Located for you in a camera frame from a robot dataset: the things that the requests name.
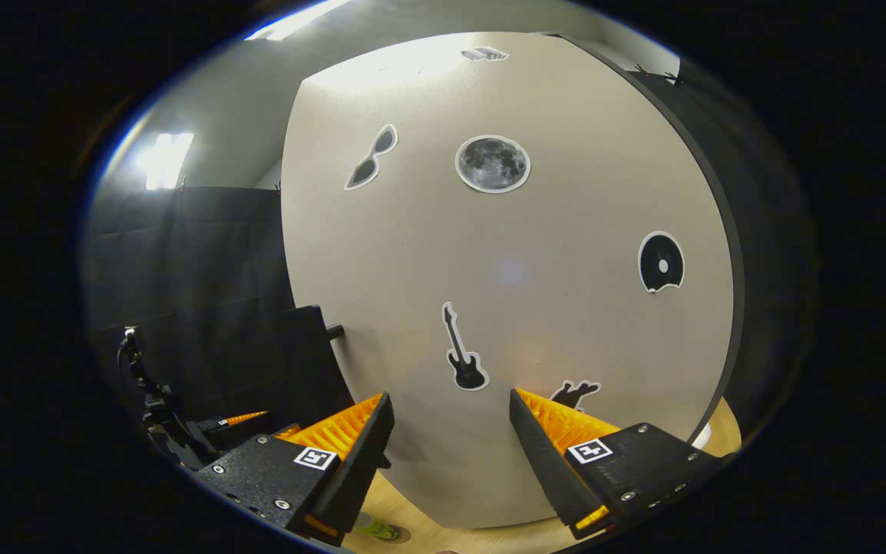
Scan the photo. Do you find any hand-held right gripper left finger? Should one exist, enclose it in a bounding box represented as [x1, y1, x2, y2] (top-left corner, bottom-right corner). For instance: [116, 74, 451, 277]
[194, 392, 397, 547]

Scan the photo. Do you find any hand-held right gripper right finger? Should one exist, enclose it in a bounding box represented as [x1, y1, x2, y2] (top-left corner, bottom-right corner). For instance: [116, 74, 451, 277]
[508, 388, 738, 539]

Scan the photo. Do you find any green bottle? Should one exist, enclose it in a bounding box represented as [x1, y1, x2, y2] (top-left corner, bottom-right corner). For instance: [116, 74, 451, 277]
[356, 514, 404, 542]

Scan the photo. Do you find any black cabinet door handle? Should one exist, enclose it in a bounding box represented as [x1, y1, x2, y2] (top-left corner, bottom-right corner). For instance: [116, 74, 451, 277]
[283, 305, 355, 420]

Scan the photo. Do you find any beige cabinet door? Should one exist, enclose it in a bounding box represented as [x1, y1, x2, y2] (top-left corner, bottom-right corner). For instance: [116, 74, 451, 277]
[280, 31, 736, 530]

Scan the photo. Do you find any dark grey cabinet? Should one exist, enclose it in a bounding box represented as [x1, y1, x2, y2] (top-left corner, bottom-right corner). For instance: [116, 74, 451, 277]
[543, 31, 748, 447]

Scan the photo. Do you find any black backdrop cloth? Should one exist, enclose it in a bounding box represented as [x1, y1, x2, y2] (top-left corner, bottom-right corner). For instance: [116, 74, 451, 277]
[82, 58, 821, 432]

